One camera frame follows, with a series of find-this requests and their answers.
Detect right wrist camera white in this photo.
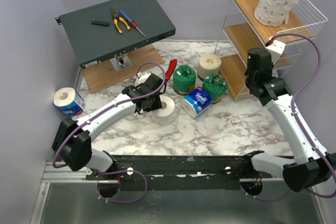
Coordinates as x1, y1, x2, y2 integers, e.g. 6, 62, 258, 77
265, 39, 286, 64

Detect green wrapped roll left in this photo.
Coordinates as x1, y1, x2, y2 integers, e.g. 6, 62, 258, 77
173, 65, 196, 95

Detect bottom wooden shelf board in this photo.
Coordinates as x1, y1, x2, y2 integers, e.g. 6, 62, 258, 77
219, 54, 253, 102

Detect red utility knife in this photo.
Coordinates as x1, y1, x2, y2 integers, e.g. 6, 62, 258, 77
165, 59, 177, 82

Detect floral roll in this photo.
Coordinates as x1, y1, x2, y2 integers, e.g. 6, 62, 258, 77
254, 0, 299, 27
151, 95, 177, 126

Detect floral roll front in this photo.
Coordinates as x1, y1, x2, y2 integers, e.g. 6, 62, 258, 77
254, 0, 299, 27

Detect wooden board under chassis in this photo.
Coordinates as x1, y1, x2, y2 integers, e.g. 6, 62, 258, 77
81, 45, 164, 94

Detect middle wooden shelf board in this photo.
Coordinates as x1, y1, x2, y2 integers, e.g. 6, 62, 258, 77
224, 23, 265, 64

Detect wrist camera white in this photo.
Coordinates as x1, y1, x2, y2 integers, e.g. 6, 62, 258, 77
134, 71, 152, 86
265, 39, 286, 64

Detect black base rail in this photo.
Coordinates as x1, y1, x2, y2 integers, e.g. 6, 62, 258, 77
86, 155, 270, 191

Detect dark grey rack chassis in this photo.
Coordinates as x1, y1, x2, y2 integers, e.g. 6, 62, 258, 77
56, 0, 176, 69

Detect blue red screwdriver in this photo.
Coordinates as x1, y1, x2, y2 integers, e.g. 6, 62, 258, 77
119, 9, 145, 37

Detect yellow handled pliers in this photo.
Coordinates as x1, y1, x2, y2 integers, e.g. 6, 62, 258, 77
110, 7, 131, 34

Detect green wrapped roll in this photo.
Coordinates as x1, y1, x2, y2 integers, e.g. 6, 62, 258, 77
173, 65, 196, 95
202, 73, 227, 103

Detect blue wrapped roll far left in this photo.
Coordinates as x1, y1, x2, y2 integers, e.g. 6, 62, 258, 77
53, 87, 86, 116

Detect white wire shelf rack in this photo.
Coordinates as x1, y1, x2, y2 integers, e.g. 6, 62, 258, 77
214, 0, 328, 102

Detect green wrapped roll right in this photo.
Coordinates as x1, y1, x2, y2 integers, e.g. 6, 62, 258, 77
202, 73, 227, 103

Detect wooden shelf board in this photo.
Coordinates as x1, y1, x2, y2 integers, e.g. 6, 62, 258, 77
234, 0, 313, 42
219, 54, 253, 102
224, 23, 265, 64

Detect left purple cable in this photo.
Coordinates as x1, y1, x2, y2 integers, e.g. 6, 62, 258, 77
51, 62, 167, 169

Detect cream wrapped roll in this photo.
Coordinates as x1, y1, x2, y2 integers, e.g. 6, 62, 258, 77
197, 54, 222, 81

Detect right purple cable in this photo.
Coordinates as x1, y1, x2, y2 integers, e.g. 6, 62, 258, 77
265, 34, 336, 198

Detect purple cable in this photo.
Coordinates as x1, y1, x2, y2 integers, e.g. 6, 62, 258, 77
265, 34, 336, 198
51, 62, 167, 169

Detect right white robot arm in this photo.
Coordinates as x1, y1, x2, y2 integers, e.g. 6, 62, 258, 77
241, 48, 335, 192

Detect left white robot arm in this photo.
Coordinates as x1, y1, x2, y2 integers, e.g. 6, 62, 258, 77
52, 73, 165, 179

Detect black bit holder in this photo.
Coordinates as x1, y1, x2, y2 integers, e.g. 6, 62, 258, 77
91, 19, 110, 27

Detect top wooden shelf board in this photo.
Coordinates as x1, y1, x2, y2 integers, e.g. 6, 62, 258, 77
234, 0, 313, 42

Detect blue Tempo tissue roll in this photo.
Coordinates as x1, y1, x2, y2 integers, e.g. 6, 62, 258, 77
181, 87, 212, 118

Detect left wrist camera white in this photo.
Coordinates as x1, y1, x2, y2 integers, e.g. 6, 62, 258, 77
134, 71, 152, 86

